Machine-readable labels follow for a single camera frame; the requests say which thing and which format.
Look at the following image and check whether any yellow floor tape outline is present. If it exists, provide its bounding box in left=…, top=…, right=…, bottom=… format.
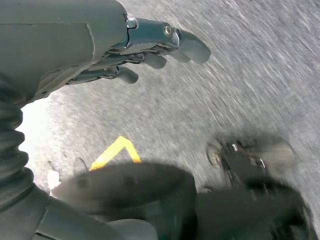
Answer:
left=89, top=135, right=142, bottom=172

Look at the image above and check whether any black robot foot plate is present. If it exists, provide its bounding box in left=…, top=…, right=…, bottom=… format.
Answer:
left=51, top=134, right=319, bottom=240

